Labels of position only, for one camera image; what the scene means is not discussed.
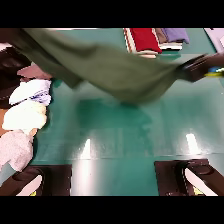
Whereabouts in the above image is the olive green garment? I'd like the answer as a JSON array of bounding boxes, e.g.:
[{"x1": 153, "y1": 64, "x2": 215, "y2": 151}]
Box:
[{"x1": 0, "y1": 28, "x2": 188, "y2": 105}]

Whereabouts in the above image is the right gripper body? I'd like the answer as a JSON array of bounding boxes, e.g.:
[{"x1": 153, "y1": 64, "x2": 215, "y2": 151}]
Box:
[{"x1": 181, "y1": 54, "x2": 211, "y2": 83}]

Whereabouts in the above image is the white and lilac garment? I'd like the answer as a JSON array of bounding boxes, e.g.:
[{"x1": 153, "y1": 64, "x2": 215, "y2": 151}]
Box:
[{"x1": 8, "y1": 78, "x2": 53, "y2": 107}]

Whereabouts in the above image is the pale pink garment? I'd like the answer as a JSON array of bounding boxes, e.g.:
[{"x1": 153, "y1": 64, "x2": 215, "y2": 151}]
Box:
[{"x1": 0, "y1": 129, "x2": 35, "y2": 173}]

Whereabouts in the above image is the black garment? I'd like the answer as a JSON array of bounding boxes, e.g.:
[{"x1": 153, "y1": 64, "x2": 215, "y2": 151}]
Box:
[{"x1": 0, "y1": 45, "x2": 33, "y2": 110}]

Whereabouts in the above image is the dusty pink garment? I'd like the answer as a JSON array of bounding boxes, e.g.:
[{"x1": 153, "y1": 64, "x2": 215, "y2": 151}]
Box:
[{"x1": 16, "y1": 62, "x2": 53, "y2": 81}]

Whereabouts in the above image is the pale lilac garment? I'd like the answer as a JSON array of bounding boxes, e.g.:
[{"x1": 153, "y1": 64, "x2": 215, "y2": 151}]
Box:
[{"x1": 203, "y1": 28, "x2": 224, "y2": 54}]

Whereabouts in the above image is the red garment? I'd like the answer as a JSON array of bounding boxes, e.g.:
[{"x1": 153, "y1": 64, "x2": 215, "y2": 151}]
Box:
[{"x1": 123, "y1": 28, "x2": 164, "y2": 55}]

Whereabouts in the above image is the purple garment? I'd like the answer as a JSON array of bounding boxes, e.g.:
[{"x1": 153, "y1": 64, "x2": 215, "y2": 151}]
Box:
[{"x1": 162, "y1": 28, "x2": 191, "y2": 45}]

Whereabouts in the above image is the cream garment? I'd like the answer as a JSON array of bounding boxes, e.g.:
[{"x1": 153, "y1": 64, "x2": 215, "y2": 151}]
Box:
[{"x1": 1, "y1": 99, "x2": 49, "y2": 132}]

